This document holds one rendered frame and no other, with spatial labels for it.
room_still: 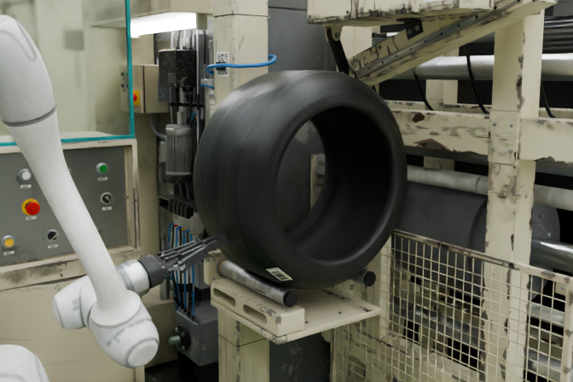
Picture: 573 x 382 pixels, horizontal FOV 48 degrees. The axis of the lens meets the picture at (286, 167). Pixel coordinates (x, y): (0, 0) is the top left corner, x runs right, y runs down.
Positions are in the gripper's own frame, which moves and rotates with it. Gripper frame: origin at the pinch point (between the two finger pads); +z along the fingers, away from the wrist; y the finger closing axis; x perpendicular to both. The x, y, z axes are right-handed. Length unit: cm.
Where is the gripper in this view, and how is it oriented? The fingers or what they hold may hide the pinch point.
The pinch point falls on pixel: (215, 241)
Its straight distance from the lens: 163.9
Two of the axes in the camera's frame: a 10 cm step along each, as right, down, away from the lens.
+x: 2.1, 9.4, 2.8
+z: 7.8, -3.3, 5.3
